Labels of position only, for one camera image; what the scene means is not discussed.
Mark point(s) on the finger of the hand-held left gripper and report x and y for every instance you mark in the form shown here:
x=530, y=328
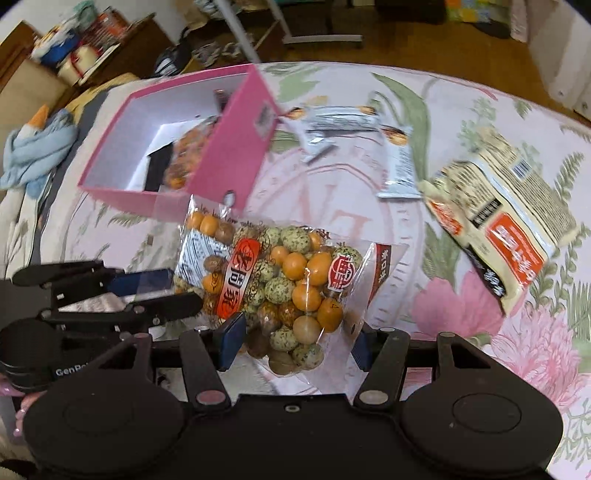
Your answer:
x=143, y=282
x=152, y=310

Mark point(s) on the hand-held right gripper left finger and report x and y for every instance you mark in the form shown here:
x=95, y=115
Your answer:
x=233, y=339

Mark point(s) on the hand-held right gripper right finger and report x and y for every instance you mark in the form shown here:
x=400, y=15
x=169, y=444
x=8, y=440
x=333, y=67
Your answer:
x=362, y=348

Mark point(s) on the large clear coated peanut bag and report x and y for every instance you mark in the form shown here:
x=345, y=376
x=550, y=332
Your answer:
x=286, y=286

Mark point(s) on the plain black snack packet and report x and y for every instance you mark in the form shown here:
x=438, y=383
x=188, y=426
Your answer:
x=159, y=168

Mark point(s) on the small clear coated peanut bag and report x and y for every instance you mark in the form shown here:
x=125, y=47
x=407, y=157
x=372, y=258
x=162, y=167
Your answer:
x=187, y=152

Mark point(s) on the pink cardboard box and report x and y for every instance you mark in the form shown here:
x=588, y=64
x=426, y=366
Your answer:
x=231, y=152

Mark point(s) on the person's left hand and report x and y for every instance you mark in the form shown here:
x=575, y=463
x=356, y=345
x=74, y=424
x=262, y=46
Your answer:
x=11, y=391

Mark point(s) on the light blue cloth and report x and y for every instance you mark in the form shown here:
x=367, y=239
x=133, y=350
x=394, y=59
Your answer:
x=37, y=147

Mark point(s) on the grey snack packet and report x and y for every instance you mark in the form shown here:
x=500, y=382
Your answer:
x=337, y=117
x=400, y=166
x=316, y=145

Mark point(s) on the cream snack bag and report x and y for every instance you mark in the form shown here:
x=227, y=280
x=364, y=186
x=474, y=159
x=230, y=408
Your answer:
x=503, y=212

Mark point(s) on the black backpack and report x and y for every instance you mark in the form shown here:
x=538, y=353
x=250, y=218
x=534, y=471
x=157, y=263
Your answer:
x=173, y=60

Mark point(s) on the wooden cabinet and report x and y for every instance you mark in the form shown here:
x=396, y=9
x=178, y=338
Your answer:
x=27, y=83

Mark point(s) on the pair of shoes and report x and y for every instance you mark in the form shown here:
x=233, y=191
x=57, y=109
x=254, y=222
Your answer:
x=212, y=51

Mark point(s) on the colourful gift bag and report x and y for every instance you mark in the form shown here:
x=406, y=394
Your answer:
x=475, y=9

